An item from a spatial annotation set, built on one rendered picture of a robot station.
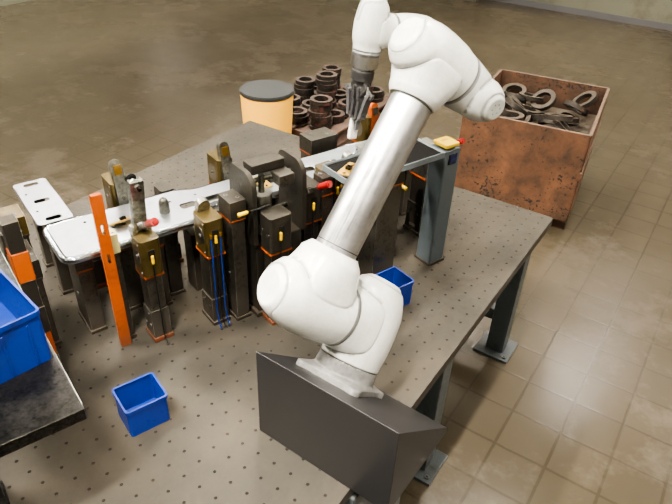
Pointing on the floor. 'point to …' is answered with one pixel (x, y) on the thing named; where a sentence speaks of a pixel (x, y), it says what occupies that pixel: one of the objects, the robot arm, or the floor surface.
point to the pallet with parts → (326, 102)
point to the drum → (268, 103)
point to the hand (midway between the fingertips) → (353, 128)
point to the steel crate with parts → (533, 144)
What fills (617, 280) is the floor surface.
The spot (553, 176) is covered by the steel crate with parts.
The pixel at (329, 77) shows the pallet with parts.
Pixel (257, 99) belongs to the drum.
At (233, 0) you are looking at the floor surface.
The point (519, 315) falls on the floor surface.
